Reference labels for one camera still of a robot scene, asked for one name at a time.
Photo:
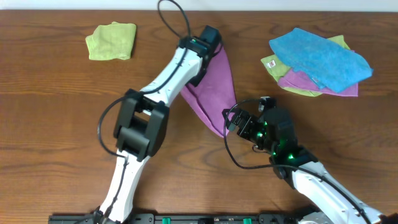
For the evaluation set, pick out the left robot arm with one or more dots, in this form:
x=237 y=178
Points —
x=142 y=120

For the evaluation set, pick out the blue microfiber cloth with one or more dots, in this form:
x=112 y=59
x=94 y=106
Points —
x=331 y=65

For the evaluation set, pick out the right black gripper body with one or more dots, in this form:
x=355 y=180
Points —
x=241 y=122

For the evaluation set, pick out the purple microfiber cloth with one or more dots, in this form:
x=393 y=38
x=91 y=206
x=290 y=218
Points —
x=213 y=94

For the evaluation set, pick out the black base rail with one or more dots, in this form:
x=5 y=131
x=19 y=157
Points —
x=148 y=218

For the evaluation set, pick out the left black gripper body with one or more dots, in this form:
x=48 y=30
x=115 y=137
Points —
x=199 y=76

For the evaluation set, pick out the green cloth with label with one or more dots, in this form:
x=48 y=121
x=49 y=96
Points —
x=275 y=68

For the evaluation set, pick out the folded light green cloth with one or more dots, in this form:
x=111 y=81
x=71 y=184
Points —
x=112 y=41

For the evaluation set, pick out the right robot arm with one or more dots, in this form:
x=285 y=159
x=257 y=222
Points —
x=306 y=174

